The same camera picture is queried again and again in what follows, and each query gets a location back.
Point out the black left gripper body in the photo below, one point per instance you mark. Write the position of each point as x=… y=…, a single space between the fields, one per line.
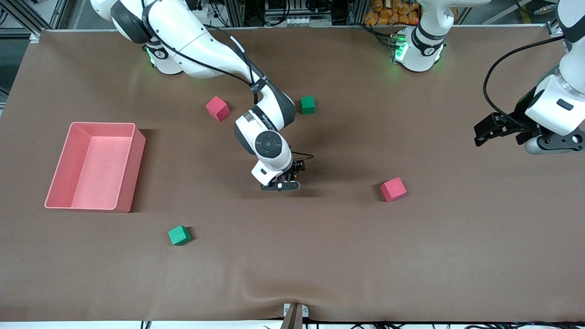
x=520 y=116

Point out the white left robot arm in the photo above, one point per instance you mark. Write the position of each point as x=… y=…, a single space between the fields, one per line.
x=555 y=105

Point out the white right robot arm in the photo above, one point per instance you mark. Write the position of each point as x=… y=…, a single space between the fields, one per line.
x=205 y=45

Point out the green foam cube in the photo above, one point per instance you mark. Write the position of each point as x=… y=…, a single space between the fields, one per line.
x=308 y=105
x=178 y=236

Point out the brown table mat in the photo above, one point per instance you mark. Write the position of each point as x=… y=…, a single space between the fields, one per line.
x=292 y=251

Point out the pink foam cube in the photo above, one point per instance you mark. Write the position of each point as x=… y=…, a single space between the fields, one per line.
x=217 y=108
x=393 y=189

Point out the white terminal block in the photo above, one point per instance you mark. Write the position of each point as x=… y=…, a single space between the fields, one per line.
x=297 y=20

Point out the orange snack bags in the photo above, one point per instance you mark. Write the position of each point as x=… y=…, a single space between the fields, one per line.
x=388 y=16

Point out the white power strip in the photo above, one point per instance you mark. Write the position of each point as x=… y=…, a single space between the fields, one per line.
x=208 y=11

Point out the pink plastic bin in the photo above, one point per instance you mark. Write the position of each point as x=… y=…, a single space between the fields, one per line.
x=91 y=183

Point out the aluminium frame rail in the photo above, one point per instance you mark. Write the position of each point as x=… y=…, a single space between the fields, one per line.
x=61 y=13
x=555 y=29

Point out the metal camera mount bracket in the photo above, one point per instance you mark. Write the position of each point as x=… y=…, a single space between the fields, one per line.
x=295 y=317

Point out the aluminium frame post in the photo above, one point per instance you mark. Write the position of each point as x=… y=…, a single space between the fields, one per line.
x=356 y=11
x=235 y=11

